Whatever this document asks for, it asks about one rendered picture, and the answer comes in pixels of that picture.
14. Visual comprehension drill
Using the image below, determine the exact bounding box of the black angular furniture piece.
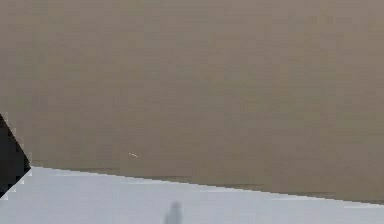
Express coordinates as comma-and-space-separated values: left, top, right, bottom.
0, 113, 32, 199

